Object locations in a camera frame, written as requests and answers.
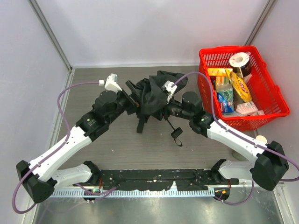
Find yellow Lays chips bag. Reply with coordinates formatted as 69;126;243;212
229;71;252;102

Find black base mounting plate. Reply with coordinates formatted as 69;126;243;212
101;169;239;191

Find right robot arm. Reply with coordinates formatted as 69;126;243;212
164;91;289;191

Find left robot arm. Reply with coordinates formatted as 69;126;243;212
16;74;136;203

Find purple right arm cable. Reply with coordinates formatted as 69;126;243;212
171;71;299;206

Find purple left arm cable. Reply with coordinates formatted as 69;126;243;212
12;81;121;214

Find black folding umbrella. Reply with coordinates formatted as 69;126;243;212
135;70;184;133

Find green soap pump bottle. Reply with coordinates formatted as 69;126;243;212
232;135;268;162

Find yellow orange box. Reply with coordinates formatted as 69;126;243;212
207;68;233;77

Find clear green snack bag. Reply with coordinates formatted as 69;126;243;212
216;84;234;113

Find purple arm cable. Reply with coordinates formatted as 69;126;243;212
12;81;121;214
171;71;299;206

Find black wrapped toilet paper roll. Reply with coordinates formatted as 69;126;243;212
229;52;251;78

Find red plastic shopping basket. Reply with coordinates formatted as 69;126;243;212
198;45;290;131

